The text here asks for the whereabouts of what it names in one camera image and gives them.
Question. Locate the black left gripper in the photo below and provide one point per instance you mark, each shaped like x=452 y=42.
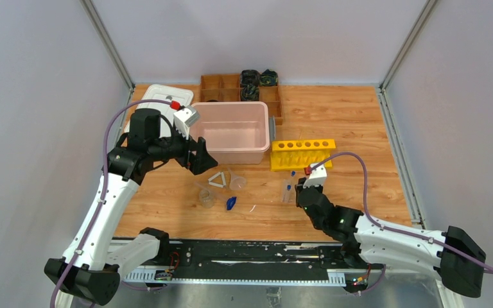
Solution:
x=193 y=155

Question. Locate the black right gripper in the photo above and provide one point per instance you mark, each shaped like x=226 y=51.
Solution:
x=300 y=188

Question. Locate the small glass beaker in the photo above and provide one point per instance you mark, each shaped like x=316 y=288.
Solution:
x=206 y=199

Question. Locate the clear plastic funnel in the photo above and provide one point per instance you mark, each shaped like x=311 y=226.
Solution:
x=236 y=182

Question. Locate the blue test tube clamp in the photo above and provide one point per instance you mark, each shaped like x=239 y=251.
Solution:
x=230 y=203

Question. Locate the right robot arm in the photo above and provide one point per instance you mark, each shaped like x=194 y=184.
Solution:
x=451 y=256

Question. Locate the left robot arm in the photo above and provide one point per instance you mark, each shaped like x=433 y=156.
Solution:
x=87 y=269

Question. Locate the white clay triangle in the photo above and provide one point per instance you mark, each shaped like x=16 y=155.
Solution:
x=218 y=180

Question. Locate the clear plastic bag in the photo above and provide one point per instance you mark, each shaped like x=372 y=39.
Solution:
x=293 y=194

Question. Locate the pink plastic storage bin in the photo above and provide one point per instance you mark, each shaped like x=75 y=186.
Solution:
x=235 y=132

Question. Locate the yellow test tube rack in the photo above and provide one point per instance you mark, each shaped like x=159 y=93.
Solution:
x=294 y=155

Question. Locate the wooden compartment tray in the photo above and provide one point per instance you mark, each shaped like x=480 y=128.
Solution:
x=226 y=87

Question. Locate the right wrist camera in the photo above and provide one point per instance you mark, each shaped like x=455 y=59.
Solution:
x=316 y=175

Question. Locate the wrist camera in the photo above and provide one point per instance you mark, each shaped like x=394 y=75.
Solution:
x=184 y=118
x=316 y=175

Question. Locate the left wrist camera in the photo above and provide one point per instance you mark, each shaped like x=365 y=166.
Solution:
x=184 y=118

